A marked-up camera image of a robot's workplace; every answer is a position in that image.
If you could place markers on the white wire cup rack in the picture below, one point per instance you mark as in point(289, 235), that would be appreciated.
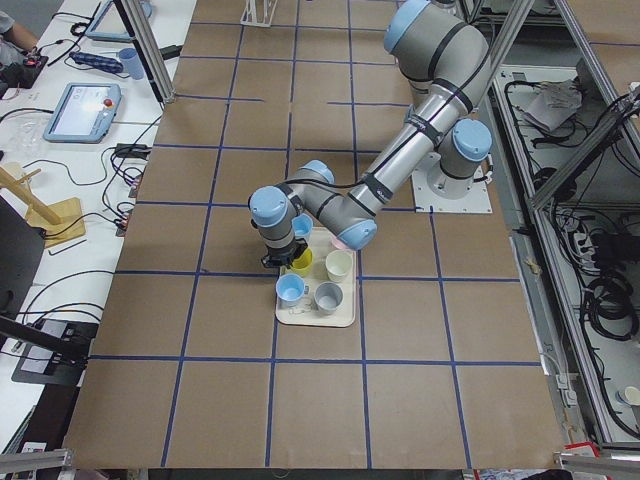
point(258, 13)

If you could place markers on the grey plastic cup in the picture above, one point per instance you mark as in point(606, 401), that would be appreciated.
point(328, 297)

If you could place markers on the pink plastic cup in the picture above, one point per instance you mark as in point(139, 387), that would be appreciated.
point(338, 244)

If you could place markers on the yellow plastic cup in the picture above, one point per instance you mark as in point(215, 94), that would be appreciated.
point(303, 264)

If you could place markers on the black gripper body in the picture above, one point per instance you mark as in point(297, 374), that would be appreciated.
point(291, 253)

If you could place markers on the cream plastic cup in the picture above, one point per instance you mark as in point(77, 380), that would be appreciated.
point(338, 264)

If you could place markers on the blue cup near grey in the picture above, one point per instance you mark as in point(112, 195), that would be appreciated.
point(290, 289)

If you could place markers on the black power adapter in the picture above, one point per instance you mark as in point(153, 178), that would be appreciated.
point(132, 151)

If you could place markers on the wooden stand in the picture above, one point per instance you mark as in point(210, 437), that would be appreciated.
point(61, 221)

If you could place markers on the teach pendant far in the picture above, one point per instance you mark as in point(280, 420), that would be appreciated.
point(107, 25)

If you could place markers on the blue cup on desk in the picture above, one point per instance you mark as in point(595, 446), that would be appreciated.
point(131, 63)

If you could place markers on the aluminium frame post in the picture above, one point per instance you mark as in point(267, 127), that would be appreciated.
point(140, 32)

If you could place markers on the blue checkered umbrella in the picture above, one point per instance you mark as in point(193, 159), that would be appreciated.
point(99, 62)

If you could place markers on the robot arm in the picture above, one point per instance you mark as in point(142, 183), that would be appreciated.
point(447, 64)

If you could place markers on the teach pendant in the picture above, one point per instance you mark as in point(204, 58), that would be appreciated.
point(107, 25)
point(84, 113)

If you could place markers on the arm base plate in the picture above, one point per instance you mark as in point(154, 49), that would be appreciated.
point(434, 192)

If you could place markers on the blue cup near pink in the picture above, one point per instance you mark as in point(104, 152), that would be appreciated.
point(303, 226)

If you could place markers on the teach pendant near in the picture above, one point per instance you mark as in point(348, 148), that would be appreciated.
point(84, 113)

